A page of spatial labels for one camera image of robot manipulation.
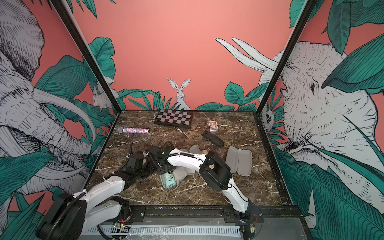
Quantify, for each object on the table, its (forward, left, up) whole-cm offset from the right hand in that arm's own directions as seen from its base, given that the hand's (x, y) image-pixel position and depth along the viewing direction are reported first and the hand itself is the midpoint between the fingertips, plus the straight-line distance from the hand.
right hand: (162, 168), depth 87 cm
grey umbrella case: (-3, -10, +1) cm, 11 cm away
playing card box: (+35, -33, -3) cm, 48 cm away
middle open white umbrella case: (+14, -18, -1) cm, 23 cm away
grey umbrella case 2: (+6, -47, -3) cm, 48 cm away
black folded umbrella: (+23, -32, -1) cm, 39 cm away
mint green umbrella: (-7, -5, 0) cm, 9 cm away
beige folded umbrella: (+12, -26, -1) cm, 28 cm away
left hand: (+3, +2, +1) cm, 4 cm away
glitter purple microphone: (+27, +26, +1) cm, 38 cm away
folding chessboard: (+41, -7, -2) cm, 42 cm away
